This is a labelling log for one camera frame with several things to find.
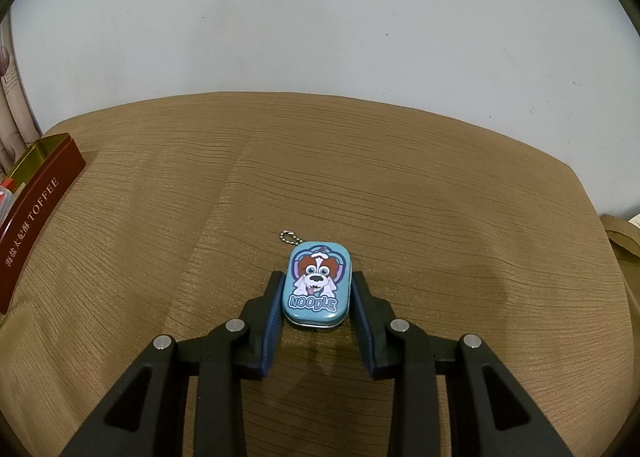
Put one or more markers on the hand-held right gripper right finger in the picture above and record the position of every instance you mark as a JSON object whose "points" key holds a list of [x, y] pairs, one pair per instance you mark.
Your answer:
{"points": [[361, 327]]}

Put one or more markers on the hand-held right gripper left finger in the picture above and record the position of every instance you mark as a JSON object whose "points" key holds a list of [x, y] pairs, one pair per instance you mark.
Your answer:
{"points": [[272, 327]]}

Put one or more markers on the blue cartoon dog tin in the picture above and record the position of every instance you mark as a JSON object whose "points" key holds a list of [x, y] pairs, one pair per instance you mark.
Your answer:
{"points": [[317, 287]]}

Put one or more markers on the dark red toffee tin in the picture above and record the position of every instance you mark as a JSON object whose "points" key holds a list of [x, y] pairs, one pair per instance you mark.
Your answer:
{"points": [[45, 202]]}

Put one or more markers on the tan cloth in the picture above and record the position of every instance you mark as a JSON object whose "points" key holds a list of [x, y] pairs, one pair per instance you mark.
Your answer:
{"points": [[620, 237]]}

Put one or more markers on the white object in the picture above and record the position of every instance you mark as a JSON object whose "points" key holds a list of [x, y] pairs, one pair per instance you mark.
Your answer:
{"points": [[634, 220]]}

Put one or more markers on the beige patterned curtain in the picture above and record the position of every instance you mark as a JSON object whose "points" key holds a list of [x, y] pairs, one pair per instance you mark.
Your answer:
{"points": [[15, 112]]}

